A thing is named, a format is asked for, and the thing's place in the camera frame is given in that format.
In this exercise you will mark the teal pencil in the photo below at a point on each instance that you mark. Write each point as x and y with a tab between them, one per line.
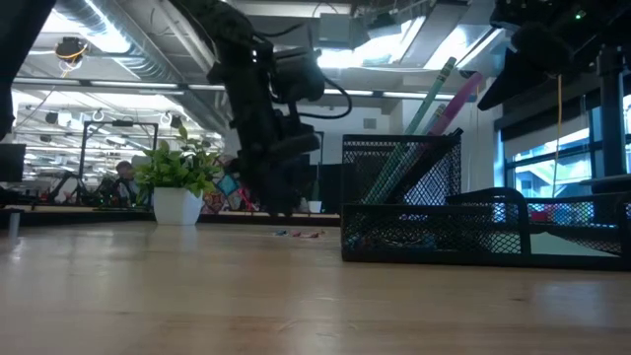
438	117
437	84

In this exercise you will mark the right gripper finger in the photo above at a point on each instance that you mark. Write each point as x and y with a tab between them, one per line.
515	61
517	81

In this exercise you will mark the small white cup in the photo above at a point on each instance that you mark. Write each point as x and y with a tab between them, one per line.
314	206

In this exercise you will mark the black aluminium table frame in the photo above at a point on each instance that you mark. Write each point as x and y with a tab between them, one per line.
74	216

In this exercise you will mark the green container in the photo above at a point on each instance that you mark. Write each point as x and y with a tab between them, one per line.
581	211

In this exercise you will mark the blue binder clip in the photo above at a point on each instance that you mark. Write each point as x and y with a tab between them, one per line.
281	232

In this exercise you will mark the grey ceiling box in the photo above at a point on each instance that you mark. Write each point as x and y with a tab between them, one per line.
335	29

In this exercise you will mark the person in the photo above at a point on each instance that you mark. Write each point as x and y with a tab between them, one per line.
125	172

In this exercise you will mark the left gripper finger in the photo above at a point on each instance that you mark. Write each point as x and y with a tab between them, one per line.
291	187
259	187

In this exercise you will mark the long ceiling light bar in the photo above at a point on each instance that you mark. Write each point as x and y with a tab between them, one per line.
123	85

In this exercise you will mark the green plant in white pot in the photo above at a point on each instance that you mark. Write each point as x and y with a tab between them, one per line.
177	202

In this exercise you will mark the black rack frame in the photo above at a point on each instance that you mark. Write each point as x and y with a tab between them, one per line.
118	123

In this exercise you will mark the black pole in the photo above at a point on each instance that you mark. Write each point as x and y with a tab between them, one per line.
613	123

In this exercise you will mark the black mesh desk organizer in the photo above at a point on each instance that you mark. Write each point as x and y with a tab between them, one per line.
525	232

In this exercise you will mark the black monitor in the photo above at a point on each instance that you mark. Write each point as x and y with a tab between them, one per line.
12	163

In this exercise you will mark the pink binder clip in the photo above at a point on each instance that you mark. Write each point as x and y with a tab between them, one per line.
296	234
309	235

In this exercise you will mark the red box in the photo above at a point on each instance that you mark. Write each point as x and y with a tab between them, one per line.
539	215

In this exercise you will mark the colourful patterned object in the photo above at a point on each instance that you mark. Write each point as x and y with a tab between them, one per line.
227	185

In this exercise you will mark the dark grey side desk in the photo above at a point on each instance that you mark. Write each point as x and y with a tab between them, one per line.
609	180

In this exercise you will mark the grey wall vent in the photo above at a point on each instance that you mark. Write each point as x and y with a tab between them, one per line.
370	123

